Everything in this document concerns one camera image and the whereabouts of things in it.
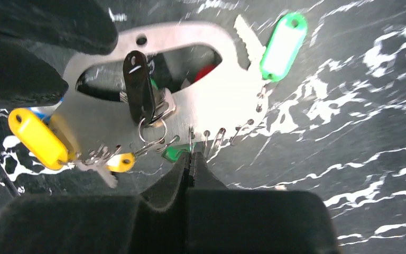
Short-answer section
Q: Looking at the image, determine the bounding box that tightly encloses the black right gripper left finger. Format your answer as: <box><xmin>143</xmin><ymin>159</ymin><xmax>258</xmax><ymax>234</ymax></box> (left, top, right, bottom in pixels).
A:
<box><xmin>0</xmin><ymin>152</ymin><xmax>190</xmax><ymax>253</ymax></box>

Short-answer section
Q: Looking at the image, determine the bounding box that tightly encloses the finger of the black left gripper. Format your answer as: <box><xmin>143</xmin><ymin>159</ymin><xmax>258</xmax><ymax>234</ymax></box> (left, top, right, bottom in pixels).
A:
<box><xmin>0</xmin><ymin>1</ymin><xmax>118</xmax><ymax>55</ymax></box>
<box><xmin>0</xmin><ymin>41</ymin><xmax>68</xmax><ymax>108</ymax></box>

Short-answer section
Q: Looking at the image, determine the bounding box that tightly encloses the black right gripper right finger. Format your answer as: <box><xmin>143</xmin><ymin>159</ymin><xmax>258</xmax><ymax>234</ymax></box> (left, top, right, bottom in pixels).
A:
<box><xmin>185</xmin><ymin>152</ymin><xmax>340</xmax><ymax>253</ymax></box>

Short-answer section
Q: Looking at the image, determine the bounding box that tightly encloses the black key tag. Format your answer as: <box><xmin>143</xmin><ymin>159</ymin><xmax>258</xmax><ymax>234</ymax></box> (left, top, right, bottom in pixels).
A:
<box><xmin>123</xmin><ymin>50</ymin><xmax>156</xmax><ymax>125</ymax></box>

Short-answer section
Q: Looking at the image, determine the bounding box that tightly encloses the yellow key tag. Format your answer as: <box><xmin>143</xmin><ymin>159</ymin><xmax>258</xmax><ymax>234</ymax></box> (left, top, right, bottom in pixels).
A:
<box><xmin>8</xmin><ymin>108</ymin><xmax>68</xmax><ymax>170</ymax></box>

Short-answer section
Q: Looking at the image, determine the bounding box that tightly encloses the green key tag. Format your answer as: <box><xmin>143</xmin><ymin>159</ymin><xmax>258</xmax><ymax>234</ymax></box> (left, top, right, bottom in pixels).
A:
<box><xmin>260</xmin><ymin>12</ymin><xmax>308</xmax><ymax>82</ymax></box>

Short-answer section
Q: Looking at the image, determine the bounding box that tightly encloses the cluster of tagged keys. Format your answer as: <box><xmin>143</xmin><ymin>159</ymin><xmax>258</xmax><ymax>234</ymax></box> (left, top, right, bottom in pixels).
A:
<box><xmin>28</xmin><ymin>87</ymin><xmax>180</xmax><ymax>188</ymax></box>

